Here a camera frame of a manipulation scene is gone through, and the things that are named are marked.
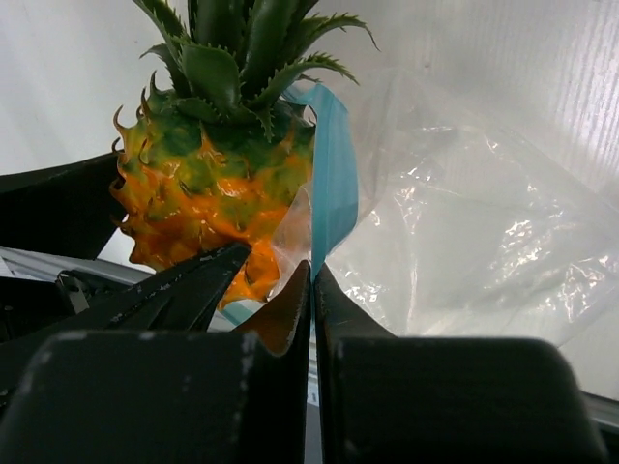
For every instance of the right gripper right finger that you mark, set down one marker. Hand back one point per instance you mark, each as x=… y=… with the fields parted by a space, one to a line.
x=434 y=399

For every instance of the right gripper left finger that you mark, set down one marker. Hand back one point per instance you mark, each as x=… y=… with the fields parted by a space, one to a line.
x=168 y=397

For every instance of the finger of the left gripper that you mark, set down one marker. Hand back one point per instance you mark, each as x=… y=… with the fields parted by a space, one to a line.
x=65 y=210
x=183 y=297

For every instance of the orange toy pineapple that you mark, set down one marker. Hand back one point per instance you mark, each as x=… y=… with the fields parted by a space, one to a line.
x=219 y=156

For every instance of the clear zip top bag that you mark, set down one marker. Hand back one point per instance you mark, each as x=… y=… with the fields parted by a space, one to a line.
x=437 y=221

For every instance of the aluminium mounting rail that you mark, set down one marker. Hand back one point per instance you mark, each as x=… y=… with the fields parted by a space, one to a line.
x=48 y=267

